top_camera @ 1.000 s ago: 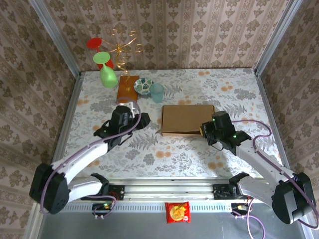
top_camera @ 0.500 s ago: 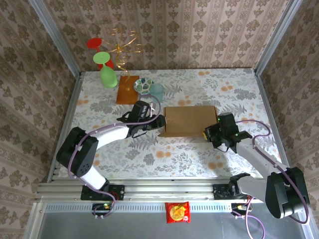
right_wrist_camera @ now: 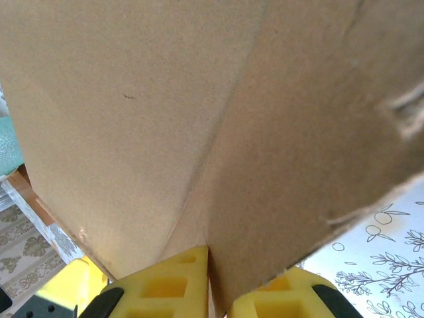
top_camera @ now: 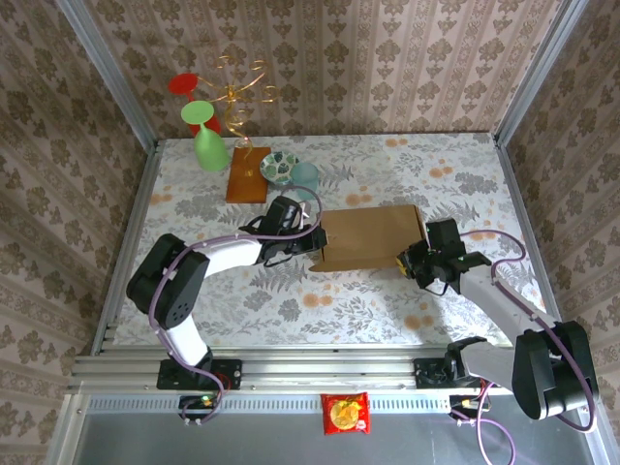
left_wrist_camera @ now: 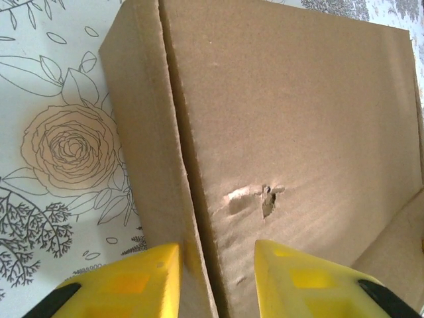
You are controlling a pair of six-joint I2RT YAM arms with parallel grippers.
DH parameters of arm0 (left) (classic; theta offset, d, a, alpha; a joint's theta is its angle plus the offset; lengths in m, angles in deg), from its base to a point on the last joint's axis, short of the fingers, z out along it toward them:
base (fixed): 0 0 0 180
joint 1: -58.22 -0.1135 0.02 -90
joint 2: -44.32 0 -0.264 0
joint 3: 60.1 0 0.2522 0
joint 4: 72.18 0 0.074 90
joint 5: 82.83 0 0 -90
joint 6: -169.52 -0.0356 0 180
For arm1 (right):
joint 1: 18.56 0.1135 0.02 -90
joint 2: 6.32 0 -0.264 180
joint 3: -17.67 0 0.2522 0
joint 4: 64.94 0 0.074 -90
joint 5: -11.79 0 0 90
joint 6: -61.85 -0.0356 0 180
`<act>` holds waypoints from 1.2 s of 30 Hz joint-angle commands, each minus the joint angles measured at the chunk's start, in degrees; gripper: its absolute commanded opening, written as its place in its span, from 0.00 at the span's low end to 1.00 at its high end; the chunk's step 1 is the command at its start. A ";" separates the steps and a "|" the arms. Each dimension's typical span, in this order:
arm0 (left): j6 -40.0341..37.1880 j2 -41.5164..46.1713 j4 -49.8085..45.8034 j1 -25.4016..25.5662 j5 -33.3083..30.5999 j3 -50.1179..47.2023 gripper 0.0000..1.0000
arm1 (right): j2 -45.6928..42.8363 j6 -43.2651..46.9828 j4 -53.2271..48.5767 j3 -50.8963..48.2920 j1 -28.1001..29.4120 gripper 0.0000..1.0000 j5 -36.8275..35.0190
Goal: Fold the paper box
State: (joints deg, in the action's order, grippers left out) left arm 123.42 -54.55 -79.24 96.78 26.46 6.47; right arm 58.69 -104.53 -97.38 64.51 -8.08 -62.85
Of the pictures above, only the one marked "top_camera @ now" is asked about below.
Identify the green plastic wine glass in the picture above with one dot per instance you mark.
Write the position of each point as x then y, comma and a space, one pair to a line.
210, 150

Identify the small black circuit board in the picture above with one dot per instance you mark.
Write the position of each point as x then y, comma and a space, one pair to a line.
457, 403
194, 402

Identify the red snack packet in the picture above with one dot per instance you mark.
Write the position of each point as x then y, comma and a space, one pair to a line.
345, 414

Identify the aluminium corner post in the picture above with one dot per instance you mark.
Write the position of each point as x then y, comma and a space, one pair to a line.
106, 72
537, 72

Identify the grey metal panel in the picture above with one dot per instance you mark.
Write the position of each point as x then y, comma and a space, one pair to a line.
242, 445

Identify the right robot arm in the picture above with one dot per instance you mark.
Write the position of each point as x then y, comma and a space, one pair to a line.
499, 300

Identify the perforated metal strip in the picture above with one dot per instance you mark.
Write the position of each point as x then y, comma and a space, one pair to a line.
271, 403

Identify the leaf pattern bowl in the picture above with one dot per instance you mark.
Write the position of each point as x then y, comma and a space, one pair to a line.
277, 167

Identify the aluminium table frame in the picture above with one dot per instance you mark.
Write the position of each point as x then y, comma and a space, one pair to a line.
315, 368

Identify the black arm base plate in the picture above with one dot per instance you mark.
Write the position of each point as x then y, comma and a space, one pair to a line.
428, 375
227, 375

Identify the floral tablecloth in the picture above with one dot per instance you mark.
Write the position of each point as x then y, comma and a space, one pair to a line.
290, 315

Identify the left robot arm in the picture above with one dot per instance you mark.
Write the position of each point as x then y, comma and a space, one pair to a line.
169, 286

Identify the red plastic wine glass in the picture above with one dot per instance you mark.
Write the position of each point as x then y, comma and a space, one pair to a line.
183, 84

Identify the brown cardboard box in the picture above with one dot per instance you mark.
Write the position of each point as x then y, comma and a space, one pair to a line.
368, 237

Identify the teal translucent cup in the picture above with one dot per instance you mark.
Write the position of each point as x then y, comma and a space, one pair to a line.
305, 176

